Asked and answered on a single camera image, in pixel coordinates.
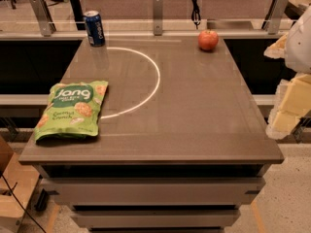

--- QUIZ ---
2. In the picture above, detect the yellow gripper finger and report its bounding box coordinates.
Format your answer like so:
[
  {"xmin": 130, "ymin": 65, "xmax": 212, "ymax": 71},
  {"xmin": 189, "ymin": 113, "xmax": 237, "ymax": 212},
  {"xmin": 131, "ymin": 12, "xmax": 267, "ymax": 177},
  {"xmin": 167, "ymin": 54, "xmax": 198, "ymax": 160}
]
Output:
[
  {"xmin": 263, "ymin": 34, "xmax": 288, "ymax": 59},
  {"xmin": 265, "ymin": 73, "xmax": 311, "ymax": 140}
]

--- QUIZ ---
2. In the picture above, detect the red apple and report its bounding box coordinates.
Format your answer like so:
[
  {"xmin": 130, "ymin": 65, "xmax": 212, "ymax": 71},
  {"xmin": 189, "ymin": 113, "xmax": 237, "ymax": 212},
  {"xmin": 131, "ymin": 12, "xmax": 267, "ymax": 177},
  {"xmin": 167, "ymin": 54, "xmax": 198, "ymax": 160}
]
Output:
[{"xmin": 198, "ymin": 30, "xmax": 219, "ymax": 50}]

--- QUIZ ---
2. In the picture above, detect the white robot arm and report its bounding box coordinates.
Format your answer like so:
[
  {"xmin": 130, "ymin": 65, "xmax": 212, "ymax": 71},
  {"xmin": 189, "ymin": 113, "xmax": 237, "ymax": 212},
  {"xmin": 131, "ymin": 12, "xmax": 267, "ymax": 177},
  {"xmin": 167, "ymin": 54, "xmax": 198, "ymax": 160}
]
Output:
[{"xmin": 263, "ymin": 6, "xmax": 311, "ymax": 140}]

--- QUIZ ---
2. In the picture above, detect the green rice chip bag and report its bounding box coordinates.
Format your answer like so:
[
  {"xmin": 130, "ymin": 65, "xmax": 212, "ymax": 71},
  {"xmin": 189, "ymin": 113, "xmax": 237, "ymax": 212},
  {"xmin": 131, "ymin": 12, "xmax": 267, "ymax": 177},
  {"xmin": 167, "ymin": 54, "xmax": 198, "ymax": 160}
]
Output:
[{"xmin": 34, "ymin": 81, "xmax": 108, "ymax": 142}]

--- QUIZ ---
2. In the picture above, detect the blue Pepsi soda can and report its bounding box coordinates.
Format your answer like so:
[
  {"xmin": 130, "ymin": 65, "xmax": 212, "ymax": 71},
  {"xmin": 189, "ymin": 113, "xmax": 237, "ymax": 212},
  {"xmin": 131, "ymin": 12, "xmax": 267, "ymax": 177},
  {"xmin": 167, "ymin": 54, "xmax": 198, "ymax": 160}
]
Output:
[{"xmin": 84, "ymin": 11, "xmax": 105, "ymax": 47}]

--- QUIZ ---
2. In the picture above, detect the grey cabinet lower drawer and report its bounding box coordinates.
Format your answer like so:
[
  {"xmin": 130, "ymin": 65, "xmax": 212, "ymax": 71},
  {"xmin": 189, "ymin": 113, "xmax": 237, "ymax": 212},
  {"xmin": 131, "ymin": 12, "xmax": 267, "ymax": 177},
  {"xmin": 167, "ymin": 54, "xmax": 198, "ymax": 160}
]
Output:
[{"xmin": 72, "ymin": 210, "xmax": 240, "ymax": 229}]

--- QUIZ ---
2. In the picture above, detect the grey cabinet drawer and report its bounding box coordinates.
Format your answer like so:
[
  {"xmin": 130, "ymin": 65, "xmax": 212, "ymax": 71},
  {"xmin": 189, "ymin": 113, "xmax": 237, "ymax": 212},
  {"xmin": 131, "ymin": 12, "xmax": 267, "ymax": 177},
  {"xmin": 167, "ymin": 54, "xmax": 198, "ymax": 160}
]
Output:
[
  {"xmin": 42, "ymin": 178, "xmax": 265, "ymax": 206},
  {"xmin": 72, "ymin": 210, "xmax": 240, "ymax": 229}
]

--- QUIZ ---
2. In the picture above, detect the grey cabinet upper drawer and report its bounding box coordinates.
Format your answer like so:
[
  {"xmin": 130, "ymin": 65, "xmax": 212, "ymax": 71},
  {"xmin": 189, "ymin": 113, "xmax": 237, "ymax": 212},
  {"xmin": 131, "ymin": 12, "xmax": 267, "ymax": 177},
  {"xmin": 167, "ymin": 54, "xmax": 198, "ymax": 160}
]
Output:
[{"xmin": 42, "ymin": 178, "xmax": 265, "ymax": 206}]

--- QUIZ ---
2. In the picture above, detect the wooden box on floor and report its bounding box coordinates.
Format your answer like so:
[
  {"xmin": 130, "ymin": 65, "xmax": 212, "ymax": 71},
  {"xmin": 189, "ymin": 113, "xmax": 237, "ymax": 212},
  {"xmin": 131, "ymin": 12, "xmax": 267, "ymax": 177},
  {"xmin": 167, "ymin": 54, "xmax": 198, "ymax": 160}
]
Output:
[{"xmin": 0, "ymin": 137, "xmax": 39, "ymax": 233}]

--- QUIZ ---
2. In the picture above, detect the right metal rail bracket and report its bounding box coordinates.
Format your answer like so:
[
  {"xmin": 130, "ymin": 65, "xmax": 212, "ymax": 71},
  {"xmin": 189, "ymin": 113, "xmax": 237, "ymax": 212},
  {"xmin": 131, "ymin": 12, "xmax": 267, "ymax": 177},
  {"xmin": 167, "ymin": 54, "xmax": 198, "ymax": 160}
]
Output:
[{"xmin": 262, "ymin": 0, "xmax": 289, "ymax": 34}]

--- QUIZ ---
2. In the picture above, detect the metal rail bracket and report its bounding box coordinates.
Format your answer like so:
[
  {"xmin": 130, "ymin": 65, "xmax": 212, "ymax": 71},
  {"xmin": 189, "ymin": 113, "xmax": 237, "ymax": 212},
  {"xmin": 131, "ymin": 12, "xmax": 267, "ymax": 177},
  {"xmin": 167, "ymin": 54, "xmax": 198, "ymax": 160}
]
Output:
[
  {"xmin": 29, "ymin": 0, "xmax": 55, "ymax": 37},
  {"xmin": 153, "ymin": 0, "xmax": 163, "ymax": 36},
  {"xmin": 262, "ymin": 0, "xmax": 289, "ymax": 34}
]

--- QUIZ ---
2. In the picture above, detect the black hanging cable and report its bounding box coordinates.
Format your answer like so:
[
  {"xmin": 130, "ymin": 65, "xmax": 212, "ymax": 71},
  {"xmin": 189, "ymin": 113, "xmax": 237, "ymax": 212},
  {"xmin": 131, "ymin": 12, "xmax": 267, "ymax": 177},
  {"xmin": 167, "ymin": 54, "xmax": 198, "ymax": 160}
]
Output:
[{"xmin": 190, "ymin": 0, "xmax": 202, "ymax": 30}]

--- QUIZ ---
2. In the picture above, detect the middle metal rail bracket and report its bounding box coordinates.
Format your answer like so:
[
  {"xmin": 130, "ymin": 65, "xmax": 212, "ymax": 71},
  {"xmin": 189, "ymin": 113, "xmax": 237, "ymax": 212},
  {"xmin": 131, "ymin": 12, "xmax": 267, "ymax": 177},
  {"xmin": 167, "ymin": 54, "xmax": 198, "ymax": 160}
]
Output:
[{"xmin": 153, "ymin": 0, "xmax": 163, "ymax": 36}]

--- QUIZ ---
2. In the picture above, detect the left metal rail bracket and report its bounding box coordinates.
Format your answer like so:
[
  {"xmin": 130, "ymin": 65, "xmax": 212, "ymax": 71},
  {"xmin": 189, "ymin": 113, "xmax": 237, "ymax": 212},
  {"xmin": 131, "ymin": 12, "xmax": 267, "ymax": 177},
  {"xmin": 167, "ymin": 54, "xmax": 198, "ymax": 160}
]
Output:
[{"xmin": 29, "ymin": 0, "xmax": 55, "ymax": 37}]

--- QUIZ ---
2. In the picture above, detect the black floor cable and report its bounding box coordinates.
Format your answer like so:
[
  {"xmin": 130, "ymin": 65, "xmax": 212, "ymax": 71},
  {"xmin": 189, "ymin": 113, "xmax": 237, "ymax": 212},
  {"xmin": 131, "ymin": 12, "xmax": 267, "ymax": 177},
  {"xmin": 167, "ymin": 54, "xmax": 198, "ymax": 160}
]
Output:
[{"xmin": 0, "ymin": 173, "xmax": 48, "ymax": 233}]

